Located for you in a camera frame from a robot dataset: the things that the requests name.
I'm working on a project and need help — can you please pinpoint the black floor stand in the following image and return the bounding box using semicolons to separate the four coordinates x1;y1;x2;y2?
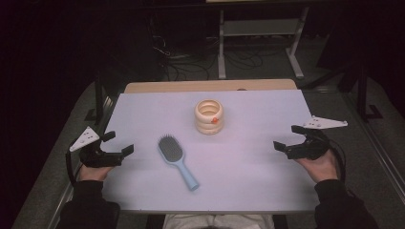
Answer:
337;60;385;123
84;73;116;126

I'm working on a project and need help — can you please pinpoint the cream ribbed holder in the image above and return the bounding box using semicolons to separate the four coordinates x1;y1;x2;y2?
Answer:
194;98;224;135

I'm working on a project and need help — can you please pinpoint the person's lap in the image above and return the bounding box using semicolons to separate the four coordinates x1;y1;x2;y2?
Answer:
161;213;275;229

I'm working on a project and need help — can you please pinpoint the tangle of black floor cables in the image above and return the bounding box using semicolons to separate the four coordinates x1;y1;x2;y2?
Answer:
147;18;275;82

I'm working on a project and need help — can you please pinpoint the left hand-held gripper cable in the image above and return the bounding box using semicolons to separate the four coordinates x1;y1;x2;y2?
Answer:
65;148;80;188

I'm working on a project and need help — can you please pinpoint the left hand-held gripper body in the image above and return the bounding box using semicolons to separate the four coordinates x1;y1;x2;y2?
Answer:
69;126;125;169

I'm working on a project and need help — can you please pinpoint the light blue hairbrush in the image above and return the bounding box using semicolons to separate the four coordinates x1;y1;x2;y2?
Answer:
157;134;201;192

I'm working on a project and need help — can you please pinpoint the white table cover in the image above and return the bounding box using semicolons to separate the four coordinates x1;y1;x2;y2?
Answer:
101;89;319;214

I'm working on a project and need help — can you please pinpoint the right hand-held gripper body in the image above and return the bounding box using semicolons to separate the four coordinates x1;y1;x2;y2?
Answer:
286;114;349;160

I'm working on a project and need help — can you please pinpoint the person's left hand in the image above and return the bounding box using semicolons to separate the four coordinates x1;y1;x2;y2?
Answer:
78;164;114;182

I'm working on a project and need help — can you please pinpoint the grey metal table frame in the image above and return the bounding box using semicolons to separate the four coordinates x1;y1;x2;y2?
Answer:
218;6;310;80

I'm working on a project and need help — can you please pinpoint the person's right hand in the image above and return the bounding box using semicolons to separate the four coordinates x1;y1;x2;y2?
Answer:
294;150;340;184

